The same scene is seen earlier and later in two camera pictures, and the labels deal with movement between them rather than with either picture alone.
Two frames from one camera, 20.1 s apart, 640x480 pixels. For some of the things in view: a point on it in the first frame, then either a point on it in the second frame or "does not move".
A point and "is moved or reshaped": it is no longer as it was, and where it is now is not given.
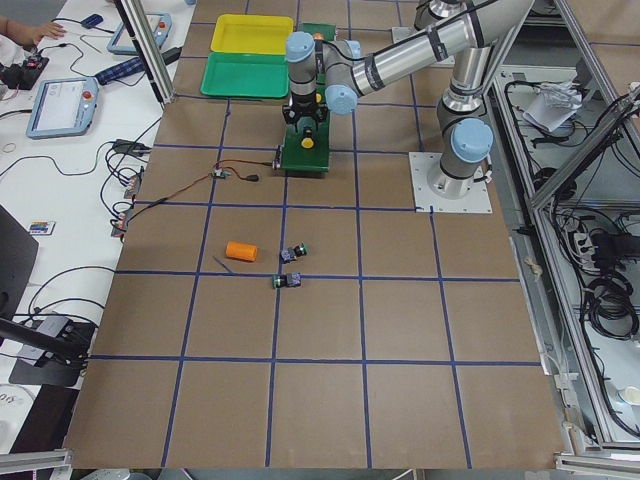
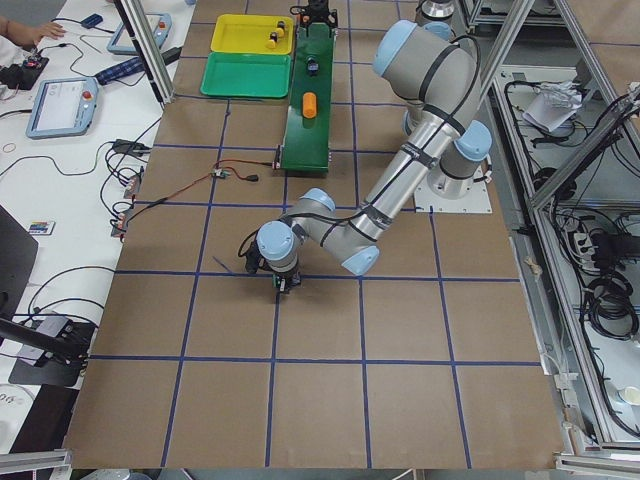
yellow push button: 307,141 -> 272,40
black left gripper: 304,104 -> 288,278
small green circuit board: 220,173 does not move
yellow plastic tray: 251,33 does not move
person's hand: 30,35 does not move
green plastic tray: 247,74 does not move
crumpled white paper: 557,103 does not move
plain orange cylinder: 240,250 is moved or reshaped
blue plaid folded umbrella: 126,68 does not move
